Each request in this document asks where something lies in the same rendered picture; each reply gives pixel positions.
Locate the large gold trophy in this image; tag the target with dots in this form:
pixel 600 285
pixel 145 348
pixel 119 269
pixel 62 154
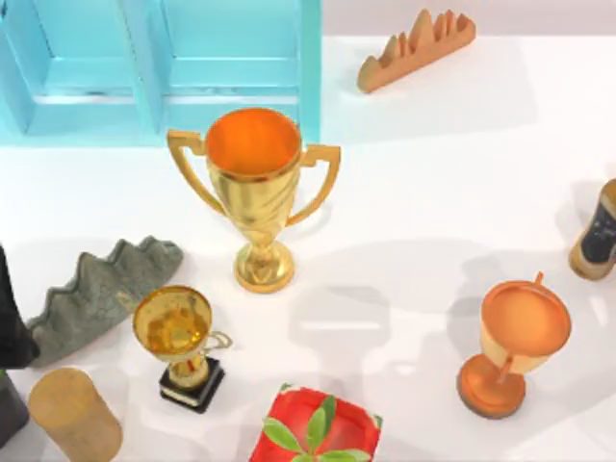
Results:
pixel 252 187

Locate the small gold trophy black base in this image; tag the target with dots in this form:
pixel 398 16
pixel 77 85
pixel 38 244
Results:
pixel 175 322

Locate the light blue rack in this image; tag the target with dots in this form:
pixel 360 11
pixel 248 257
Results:
pixel 226 53

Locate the green leafy plant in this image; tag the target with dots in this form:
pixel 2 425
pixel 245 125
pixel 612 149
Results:
pixel 315 430

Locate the red plant pot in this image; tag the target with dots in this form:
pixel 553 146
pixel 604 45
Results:
pixel 346 433

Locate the orange jagged wooden ornament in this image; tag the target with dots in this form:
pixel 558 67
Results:
pixel 423 48

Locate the grey jagged stone ornament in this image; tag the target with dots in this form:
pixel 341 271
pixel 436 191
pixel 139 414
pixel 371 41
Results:
pixel 91 293

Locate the orange and cream trophy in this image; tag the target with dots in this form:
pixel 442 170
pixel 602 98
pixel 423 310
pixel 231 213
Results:
pixel 522 332

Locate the black and tan bottle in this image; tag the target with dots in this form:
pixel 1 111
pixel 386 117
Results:
pixel 597 240

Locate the tan wooden cylinder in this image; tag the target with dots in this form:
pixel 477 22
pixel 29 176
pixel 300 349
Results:
pixel 72 418

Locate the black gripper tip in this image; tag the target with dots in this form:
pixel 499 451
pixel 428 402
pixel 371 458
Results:
pixel 12 327

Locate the dark grey block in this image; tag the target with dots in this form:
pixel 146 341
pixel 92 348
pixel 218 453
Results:
pixel 10 404

